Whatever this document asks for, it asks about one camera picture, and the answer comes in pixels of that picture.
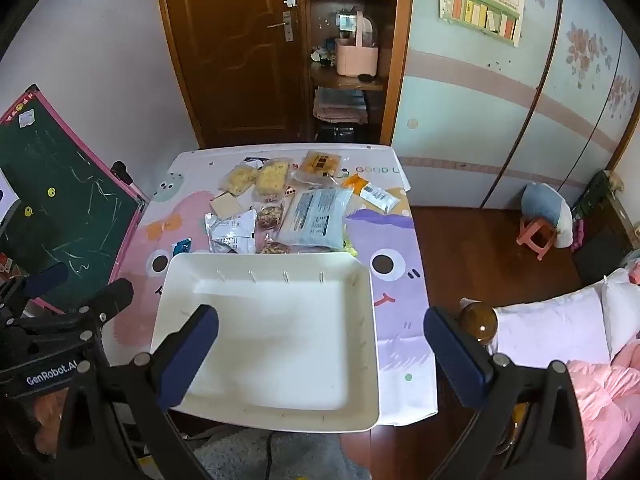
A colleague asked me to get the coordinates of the folded towels stack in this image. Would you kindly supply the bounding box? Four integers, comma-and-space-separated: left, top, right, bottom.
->
312, 87, 368, 125

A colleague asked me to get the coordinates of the green chalkboard pink frame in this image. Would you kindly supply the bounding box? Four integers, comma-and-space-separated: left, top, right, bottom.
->
1, 86, 146, 312

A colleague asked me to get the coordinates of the large clear blue snack bag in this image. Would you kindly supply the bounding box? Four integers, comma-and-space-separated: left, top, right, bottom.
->
274, 188, 352, 250

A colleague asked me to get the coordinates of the pink quilt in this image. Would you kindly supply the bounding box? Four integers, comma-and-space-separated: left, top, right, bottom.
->
567, 340, 639, 479

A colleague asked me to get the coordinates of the wall calendar poster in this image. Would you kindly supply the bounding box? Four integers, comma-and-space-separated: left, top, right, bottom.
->
439, 0, 525, 48

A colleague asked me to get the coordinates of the cartoon printed tablecloth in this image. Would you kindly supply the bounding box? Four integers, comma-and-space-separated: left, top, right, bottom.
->
103, 144, 438, 434

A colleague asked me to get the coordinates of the silver white snack bag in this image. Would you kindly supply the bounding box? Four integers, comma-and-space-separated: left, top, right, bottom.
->
205, 209, 257, 255

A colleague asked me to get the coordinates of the wooden bedpost knob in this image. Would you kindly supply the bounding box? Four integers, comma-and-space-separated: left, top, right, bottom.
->
458, 301, 498, 347

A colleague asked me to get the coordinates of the nut bar pack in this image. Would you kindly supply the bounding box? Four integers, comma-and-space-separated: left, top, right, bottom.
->
256, 204, 284, 230
260, 242, 291, 254

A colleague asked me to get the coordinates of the brown wooden door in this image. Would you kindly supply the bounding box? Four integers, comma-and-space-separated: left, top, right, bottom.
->
158, 0, 309, 148

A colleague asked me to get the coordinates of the white pillow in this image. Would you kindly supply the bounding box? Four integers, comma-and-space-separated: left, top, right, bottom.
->
487, 269, 639, 367

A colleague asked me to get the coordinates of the orange pastry pack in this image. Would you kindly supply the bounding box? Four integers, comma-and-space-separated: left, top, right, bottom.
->
292, 151, 342, 185

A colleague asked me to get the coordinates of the pink plastic stool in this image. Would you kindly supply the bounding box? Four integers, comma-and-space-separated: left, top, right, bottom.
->
516, 217, 556, 261

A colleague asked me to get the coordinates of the orange white snack packet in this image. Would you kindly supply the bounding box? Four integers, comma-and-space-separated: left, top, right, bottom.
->
341, 174, 400, 214

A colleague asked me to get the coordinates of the beige wafer biscuit pack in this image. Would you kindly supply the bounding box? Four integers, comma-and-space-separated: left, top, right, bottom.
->
209, 192, 244, 220

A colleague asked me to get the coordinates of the yellow cake pack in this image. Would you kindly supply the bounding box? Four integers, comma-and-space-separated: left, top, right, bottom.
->
219, 162, 259, 197
254, 158, 292, 203

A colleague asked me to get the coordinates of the pink basket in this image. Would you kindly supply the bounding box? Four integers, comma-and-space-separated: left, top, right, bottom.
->
335, 11, 378, 78

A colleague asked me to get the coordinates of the white plastic tray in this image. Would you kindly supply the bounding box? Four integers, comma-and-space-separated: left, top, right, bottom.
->
151, 252, 380, 434

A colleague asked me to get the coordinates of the small blue snack packet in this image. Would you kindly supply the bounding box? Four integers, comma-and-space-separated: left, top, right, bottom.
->
171, 237, 192, 257

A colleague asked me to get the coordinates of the pastel wardrobe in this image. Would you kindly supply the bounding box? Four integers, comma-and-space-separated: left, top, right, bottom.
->
393, 0, 639, 209

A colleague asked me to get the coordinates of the wooden shelf unit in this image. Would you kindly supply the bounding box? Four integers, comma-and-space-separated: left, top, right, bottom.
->
300, 0, 412, 145

